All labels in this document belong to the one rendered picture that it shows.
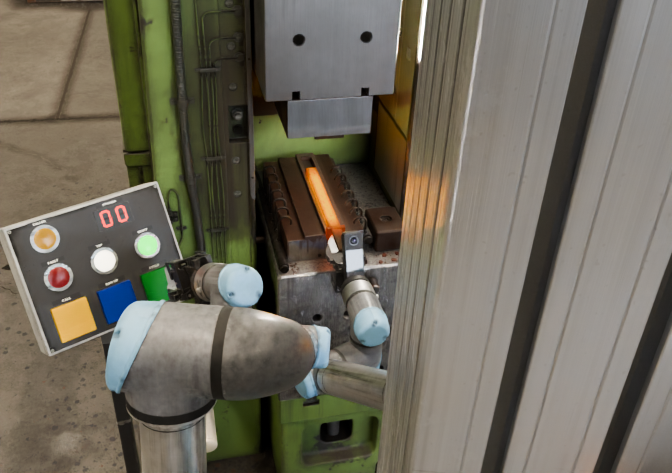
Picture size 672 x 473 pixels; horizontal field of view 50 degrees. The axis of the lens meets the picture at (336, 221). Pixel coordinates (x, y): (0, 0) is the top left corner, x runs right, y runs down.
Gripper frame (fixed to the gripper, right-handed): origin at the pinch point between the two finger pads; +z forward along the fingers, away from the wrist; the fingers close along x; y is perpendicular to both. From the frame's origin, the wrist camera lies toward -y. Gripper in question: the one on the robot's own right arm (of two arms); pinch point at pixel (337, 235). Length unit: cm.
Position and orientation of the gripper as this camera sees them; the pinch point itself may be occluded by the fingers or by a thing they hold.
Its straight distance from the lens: 184.0
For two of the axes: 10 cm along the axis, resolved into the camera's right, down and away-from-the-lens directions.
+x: 9.7, -1.0, 2.1
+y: -0.3, 8.4, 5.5
